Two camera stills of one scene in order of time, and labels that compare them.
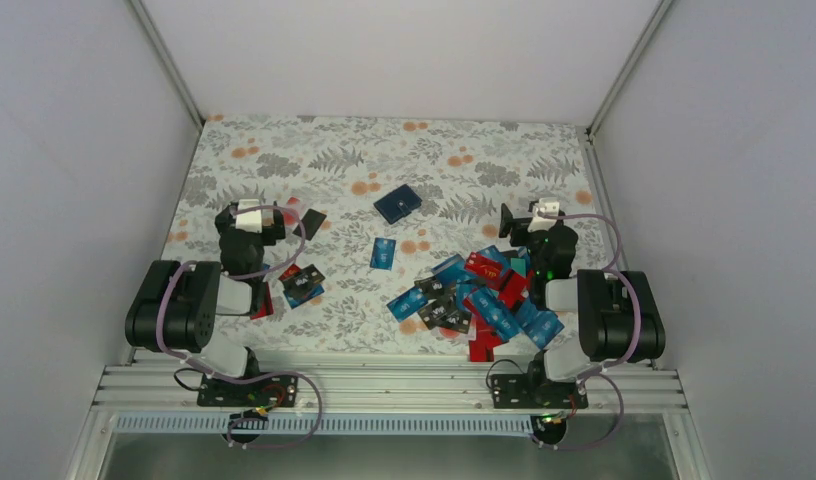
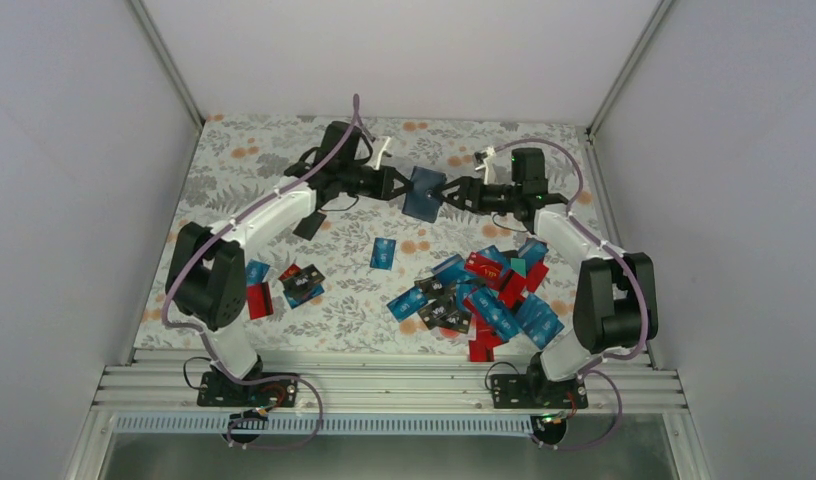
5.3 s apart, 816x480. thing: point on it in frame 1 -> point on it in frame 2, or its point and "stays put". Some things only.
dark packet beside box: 294,302 stays put
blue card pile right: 541,325 stays put
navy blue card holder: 398,203 -> 424,194
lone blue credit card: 382,254 stays put
